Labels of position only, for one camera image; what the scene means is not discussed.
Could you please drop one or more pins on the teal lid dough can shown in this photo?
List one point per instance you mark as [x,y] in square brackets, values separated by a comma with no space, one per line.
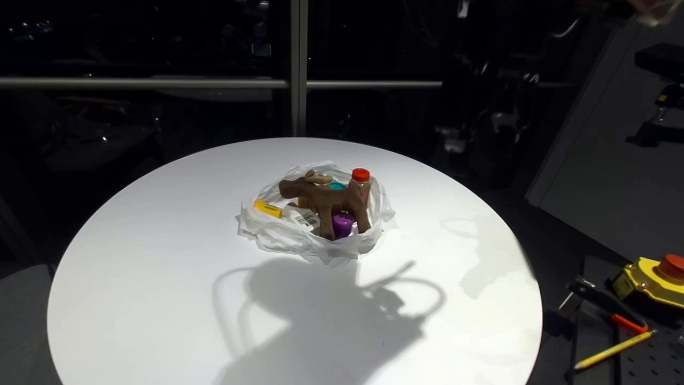
[336,187]

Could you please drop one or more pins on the brown plush moose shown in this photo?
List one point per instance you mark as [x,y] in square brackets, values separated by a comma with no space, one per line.
[328,199]

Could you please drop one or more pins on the purple plastic cup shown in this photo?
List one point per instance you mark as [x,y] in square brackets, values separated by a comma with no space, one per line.
[342,224]

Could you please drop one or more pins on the orange-capped spice bottle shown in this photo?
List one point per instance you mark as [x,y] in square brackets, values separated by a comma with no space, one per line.
[267,207]

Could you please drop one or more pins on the white plastic bag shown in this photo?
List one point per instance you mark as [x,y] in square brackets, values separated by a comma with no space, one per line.
[312,226]

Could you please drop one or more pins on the red cap spice bottle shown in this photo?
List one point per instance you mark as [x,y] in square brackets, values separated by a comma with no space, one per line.
[361,187]

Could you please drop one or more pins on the grey window pillar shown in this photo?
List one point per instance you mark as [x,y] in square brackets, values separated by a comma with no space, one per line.
[300,64]

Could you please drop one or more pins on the grey metal window railing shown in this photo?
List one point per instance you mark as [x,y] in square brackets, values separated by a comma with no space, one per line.
[215,82]

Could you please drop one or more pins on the black red pen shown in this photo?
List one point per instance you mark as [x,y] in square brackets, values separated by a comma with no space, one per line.
[605,301]

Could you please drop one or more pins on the yellow pencil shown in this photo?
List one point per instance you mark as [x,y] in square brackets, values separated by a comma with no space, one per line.
[611,352]

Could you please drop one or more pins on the yellow emergency stop button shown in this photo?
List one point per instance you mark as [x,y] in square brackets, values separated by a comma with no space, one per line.
[653,278]

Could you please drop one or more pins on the black perforated bench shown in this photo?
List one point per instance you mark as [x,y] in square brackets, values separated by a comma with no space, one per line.
[641,356]

